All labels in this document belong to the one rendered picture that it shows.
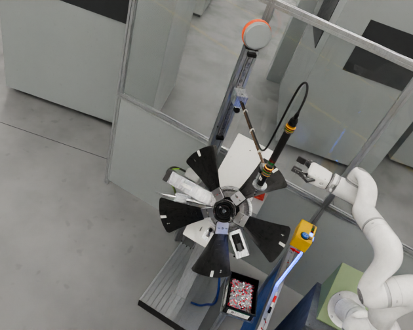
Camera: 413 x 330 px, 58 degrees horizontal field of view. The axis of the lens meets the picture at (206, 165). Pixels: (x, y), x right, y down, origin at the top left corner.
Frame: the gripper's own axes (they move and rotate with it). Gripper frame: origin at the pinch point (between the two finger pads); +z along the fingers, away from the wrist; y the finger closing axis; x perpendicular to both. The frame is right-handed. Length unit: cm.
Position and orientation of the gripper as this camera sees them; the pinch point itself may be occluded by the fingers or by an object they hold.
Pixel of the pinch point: (297, 164)
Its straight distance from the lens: 168.9
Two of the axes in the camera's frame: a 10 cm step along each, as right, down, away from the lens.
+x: 2.8, -7.2, -6.4
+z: -8.6, -4.8, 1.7
